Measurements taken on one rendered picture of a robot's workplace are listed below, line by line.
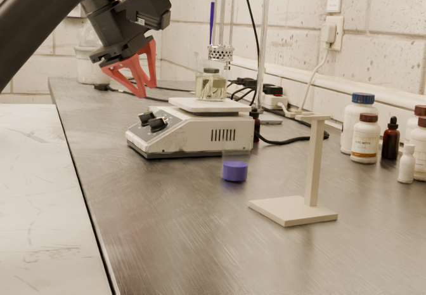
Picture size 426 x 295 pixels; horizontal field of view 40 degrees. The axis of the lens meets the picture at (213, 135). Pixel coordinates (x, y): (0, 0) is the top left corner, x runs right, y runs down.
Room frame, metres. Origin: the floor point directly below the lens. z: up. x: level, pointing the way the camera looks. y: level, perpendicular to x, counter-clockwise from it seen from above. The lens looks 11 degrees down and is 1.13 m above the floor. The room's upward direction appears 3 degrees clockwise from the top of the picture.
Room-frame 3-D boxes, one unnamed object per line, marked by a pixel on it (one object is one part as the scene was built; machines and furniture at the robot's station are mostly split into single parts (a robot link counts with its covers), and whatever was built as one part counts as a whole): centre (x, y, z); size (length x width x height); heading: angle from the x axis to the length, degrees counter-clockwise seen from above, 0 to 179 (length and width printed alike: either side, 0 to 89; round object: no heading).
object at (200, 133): (1.03, 0.03, 0.94); 0.22 x 0.13 x 0.08; 115
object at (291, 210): (0.69, -0.10, 0.96); 0.08 x 0.08 x 0.13; 29
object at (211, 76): (1.04, 0.01, 1.03); 0.07 x 0.06 x 0.08; 23
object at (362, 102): (1.09, -0.28, 0.96); 0.06 x 0.06 x 0.11
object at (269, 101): (1.80, -0.12, 0.92); 0.40 x 0.06 x 0.04; 18
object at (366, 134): (1.02, -0.27, 0.94); 0.05 x 0.05 x 0.09
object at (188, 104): (1.04, 0.01, 0.98); 0.12 x 0.12 x 0.01; 24
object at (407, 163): (0.89, -0.31, 0.93); 0.02 x 0.02 x 0.06
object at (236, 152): (0.84, -0.04, 0.93); 0.04 x 0.04 x 0.06
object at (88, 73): (2.01, 0.42, 1.01); 0.14 x 0.14 x 0.21
